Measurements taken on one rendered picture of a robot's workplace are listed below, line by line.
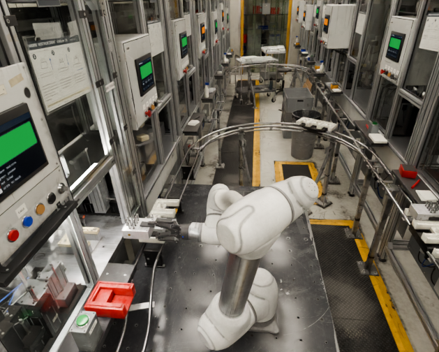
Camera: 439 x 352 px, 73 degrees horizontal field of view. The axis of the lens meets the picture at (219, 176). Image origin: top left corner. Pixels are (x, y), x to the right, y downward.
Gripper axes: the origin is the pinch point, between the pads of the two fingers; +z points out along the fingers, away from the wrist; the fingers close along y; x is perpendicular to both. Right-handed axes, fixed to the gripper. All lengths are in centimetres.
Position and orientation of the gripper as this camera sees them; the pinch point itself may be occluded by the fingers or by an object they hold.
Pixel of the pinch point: (148, 228)
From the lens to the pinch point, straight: 147.7
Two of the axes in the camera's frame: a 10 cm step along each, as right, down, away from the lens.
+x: -1.2, 5.1, -8.5
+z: -9.9, -0.5, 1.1
